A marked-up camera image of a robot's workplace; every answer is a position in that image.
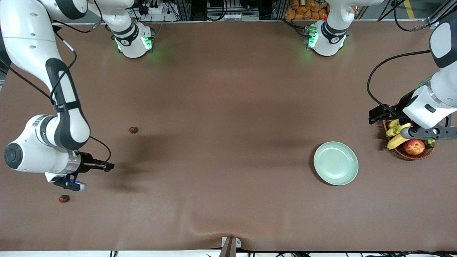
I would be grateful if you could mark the small white power strip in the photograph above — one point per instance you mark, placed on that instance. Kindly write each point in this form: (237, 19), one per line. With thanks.
(232, 16)

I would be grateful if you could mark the brown wicker basket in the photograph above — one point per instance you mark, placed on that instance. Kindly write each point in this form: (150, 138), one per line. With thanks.
(410, 157)

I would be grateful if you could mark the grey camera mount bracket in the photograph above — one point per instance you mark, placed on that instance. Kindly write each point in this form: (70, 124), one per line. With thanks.
(230, 248)

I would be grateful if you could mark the pale green round plate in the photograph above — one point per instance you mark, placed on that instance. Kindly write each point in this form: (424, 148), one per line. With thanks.
(335, 164)

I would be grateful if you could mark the red plastic strawberry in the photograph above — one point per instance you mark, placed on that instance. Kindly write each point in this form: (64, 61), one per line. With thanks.
(64, 198)
(133, 130)

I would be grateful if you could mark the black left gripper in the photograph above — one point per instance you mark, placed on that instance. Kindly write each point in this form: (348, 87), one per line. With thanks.
(398, 109)

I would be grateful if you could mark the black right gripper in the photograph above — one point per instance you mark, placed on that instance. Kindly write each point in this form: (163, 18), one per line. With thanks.
(86, 163)

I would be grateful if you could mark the white power strip with plugs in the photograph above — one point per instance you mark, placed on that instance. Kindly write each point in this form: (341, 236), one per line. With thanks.
(153, 9)

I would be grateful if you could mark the red yellow apple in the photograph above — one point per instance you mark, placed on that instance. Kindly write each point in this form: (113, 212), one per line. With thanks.
(414, 147)

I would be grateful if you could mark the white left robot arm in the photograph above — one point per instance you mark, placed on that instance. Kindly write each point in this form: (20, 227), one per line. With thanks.
(330, 39)

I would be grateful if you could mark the bag of orange buns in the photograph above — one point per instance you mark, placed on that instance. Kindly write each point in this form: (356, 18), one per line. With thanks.
(303, 12)

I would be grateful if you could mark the brown table cover mat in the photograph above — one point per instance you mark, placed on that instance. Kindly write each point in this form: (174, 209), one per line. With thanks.
(228, 200)

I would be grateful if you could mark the aluminium frame profile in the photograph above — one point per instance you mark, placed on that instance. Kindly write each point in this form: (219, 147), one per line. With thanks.
(433, 22)

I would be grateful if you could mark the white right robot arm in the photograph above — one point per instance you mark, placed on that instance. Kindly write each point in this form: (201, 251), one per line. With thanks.
(28, 35)

